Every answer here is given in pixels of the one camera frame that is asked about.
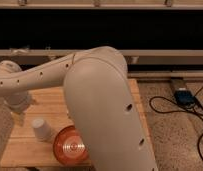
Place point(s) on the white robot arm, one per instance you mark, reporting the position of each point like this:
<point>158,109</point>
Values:
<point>100,104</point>

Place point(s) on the orange round bowl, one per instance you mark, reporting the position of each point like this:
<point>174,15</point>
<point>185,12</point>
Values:
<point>68,147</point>

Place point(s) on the white upside-down cup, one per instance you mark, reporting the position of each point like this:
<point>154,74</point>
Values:
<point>41,129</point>

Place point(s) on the blue power box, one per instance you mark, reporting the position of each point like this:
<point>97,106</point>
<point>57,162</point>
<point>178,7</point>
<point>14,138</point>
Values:
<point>184,98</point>

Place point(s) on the wooden table board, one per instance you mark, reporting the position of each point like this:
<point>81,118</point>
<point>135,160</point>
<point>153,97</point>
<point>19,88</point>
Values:
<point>23,149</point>

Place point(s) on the grey metal rail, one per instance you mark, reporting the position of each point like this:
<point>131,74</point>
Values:
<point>146,57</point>

